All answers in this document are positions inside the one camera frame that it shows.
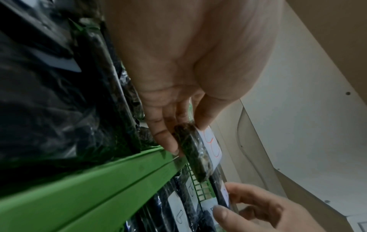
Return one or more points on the person's right hand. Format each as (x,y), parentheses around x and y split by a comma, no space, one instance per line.
(272,217)

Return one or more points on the black packet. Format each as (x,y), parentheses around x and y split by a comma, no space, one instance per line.
(195,154)

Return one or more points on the person's left hand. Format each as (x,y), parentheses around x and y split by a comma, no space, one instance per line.
(186,45)

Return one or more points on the green plastic basket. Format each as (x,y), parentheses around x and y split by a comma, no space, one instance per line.
(71,188)
(129,204)

